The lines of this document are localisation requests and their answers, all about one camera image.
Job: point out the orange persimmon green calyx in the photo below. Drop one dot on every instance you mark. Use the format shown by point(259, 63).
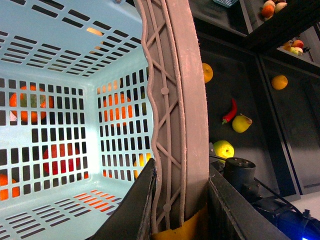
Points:
point(31, 100)

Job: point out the yellow green pear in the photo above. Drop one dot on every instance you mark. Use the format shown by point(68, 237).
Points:
point(241, 123)

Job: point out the grey basket handle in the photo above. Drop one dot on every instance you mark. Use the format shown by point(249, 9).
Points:
point(176, 91)

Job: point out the green apple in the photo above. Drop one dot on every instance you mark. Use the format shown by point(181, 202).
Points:
point(223, 149)

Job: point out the black metal shelf frame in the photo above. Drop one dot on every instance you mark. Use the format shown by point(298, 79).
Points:
point(245, 53)

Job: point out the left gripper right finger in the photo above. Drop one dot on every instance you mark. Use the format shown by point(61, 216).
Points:
point(231, 217)

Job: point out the red chili pepper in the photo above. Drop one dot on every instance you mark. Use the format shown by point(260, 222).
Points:
point(232, 113)

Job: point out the bumpy orange front left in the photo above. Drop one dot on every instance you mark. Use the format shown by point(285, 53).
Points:
point(6, 192)

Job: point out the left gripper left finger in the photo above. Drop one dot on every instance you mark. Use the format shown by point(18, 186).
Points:
point(132, 219)

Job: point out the large orange middle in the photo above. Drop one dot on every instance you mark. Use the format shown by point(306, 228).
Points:
point(117, 110)

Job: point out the light blue shopping basket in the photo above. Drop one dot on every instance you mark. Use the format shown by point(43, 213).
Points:
point(78, 52)

